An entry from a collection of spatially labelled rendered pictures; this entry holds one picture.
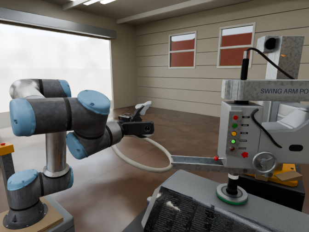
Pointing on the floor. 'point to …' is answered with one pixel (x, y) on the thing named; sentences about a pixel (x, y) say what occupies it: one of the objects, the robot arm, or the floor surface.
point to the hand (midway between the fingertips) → (153, 118)
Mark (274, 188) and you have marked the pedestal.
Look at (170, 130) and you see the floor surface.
